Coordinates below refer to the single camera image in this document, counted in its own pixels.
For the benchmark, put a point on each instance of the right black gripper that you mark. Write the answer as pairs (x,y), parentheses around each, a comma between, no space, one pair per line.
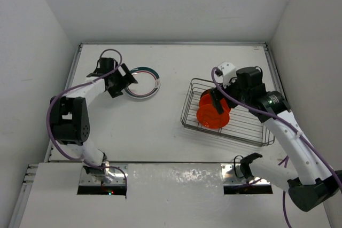
(217,95)

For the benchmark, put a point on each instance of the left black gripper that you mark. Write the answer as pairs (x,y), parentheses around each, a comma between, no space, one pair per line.
(126,80)

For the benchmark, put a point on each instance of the white green-rimmed plate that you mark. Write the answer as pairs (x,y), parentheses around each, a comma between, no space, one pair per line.
(148,83)

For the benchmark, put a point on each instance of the yellow brown patterned plate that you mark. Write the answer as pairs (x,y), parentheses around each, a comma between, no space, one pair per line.
(205,99)

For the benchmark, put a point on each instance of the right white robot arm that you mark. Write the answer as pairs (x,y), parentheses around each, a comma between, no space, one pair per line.
(313,180)

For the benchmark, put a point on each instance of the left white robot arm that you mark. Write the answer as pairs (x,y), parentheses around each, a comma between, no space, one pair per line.
(68,118)

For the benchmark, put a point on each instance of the orange plastic plate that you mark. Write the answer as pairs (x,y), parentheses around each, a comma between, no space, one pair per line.
(208,116)

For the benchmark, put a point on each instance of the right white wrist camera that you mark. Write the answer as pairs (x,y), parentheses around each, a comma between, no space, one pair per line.
(227,71)

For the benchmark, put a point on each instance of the metal wire dish rack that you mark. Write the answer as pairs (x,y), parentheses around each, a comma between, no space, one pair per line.
(242,127)

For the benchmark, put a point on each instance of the right metal mounting bracket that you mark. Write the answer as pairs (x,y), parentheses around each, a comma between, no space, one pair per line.
(229,177)

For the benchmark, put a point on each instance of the metal mounting bracket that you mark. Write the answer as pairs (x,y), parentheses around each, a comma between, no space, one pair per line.
(229,177)
(96,177)

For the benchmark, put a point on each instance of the left metal mounting bracket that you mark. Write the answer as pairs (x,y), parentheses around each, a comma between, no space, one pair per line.
(96,177)

